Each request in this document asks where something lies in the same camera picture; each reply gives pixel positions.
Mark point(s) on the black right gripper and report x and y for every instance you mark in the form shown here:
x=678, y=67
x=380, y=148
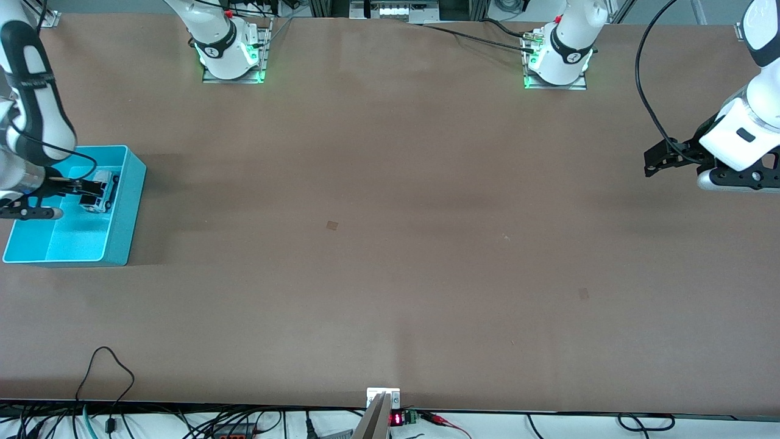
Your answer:
x=56, y=187

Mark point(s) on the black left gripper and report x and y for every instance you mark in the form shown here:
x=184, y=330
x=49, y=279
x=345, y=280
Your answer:
x=694, y=148

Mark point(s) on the white jeep toy black bed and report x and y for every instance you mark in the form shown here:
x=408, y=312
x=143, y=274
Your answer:
x=105, y=192

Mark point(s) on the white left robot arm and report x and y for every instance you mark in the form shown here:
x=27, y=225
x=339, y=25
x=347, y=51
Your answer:
x=570, y=42

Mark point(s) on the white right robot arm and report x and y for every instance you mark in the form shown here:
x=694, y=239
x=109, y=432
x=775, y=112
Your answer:
x=36, y=91

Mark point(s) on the blue plastic bin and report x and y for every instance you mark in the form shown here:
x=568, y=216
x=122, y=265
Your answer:
x=122, y=213

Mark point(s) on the orange power strip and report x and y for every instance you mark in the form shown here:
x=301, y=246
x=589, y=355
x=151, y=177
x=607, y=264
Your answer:
x=234, y=434

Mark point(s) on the red digit display module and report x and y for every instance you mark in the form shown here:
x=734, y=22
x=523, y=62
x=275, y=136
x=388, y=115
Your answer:
x=402, y=418

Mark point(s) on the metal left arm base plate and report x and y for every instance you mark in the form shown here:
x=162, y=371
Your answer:
x=576, y=85

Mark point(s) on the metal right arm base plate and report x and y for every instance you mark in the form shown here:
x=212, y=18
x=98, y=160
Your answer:
x=259, y=55

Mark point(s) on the metal equipment frame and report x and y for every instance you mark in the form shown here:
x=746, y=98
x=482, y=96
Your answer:
x=396, y=9

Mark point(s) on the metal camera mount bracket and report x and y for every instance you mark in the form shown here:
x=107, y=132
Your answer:
x=379, y=414

